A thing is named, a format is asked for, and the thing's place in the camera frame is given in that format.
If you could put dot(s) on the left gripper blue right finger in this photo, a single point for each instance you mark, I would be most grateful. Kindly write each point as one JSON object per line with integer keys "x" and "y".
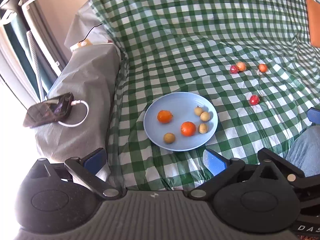
{"x": 214, "y": 162}

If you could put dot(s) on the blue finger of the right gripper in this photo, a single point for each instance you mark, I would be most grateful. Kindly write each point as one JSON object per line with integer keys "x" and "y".
{"x": 313, "y": 115}

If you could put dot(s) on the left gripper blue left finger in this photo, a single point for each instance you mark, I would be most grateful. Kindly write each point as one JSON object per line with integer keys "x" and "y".
{"x": 95, "y": 161}

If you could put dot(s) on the small yellow longan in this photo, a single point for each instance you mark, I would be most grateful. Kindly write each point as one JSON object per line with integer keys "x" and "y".
{"x": 169, "y": 138}
{"x": 205, "y": 116}
{"x": 203, "y": 128}
{"x": 198, "y": 111}

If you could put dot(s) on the orange tangerine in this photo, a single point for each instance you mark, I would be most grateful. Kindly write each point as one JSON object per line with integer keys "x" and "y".
{"x": 188, "y": 129}

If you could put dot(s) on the small orange fruit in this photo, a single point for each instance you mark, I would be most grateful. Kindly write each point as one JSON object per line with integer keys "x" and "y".
{"x": 263, "y": 68}

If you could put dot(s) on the pale orange peach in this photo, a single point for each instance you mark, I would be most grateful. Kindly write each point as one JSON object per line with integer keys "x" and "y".
{"x": 164, "y": 116}

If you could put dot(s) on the dark red plum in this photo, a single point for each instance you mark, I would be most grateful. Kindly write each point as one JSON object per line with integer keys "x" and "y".
{"x": 234, "y": 69}

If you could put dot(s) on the blue jeans leg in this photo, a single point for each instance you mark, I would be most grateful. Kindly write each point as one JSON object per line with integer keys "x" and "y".
{"x": 305, "y": 152}

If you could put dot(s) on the black smartphone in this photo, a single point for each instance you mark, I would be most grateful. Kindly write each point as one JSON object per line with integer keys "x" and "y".
{"x": 49, "y": 111}

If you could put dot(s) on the light blue plate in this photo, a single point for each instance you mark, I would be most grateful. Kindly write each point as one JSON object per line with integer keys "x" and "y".
{"x": 181, "y": 105}

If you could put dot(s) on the orange peach fruit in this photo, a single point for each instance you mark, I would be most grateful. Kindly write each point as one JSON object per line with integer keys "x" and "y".
{"x": 241, "y": 66}

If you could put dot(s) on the green checkered cloth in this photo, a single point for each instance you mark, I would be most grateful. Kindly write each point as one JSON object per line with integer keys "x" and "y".
{"x": 189, "y": 46}

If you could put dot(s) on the orange cushion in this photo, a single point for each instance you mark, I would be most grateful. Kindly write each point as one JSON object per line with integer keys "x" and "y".
{"x": 313, "y": 10}

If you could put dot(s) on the white paper with sticker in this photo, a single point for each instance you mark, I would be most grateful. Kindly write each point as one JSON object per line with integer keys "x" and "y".
{"x": 87, "y": 34}

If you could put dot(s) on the white folding rack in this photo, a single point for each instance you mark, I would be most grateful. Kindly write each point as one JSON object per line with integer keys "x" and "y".
{"x": 35, "y": 37}

